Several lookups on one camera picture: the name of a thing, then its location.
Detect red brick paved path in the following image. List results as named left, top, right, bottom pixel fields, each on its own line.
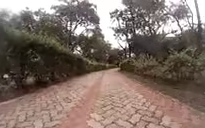
left=0, top=68, right=205, bottom=128

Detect bare dirt verge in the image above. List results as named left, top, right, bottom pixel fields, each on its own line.
left=119, top=70, right=205, bottom=118

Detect overgrown green hedge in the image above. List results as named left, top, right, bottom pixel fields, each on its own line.
left=0, top=23, right=119, bottom=96

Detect row of trees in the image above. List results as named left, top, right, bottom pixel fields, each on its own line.
left=0, top=0, right=205, bottom=66

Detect low green bushes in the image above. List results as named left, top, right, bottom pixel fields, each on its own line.
left=119, top=48, right=205, bottom=84

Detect dark dirt strip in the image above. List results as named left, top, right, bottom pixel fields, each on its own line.
left=0, top=71, right=101, bottom=107

